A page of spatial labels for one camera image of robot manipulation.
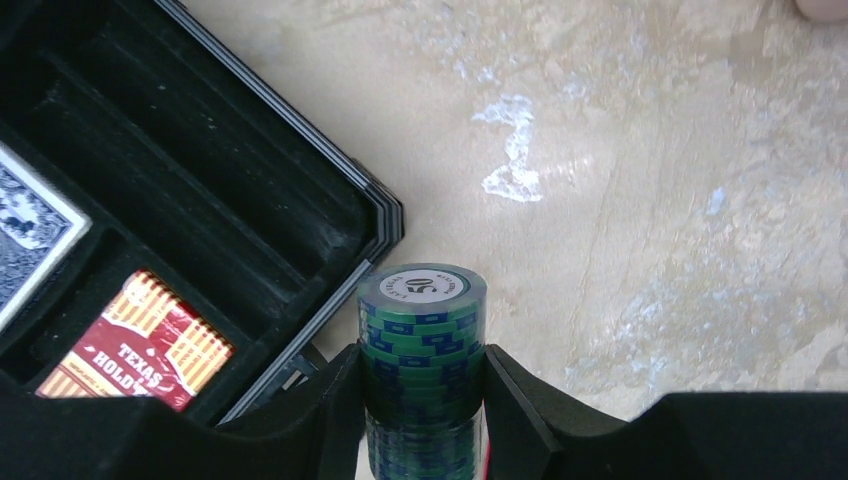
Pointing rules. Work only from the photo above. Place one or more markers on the green poker chip stack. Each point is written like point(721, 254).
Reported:
point(422, 333)

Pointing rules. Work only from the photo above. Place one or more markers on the red Texas Hold'em card box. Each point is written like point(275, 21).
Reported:
point(147, 342)

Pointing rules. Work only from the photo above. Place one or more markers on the black poker carrying case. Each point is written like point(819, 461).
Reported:
point(188, 164)

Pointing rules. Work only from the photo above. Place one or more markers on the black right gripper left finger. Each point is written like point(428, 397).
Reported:
point(310, 432)

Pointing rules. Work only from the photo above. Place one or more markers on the blue playing card deck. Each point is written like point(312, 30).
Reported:
point(39, 228)

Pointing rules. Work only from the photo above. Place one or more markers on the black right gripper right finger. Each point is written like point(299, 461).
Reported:
point(538, 432)

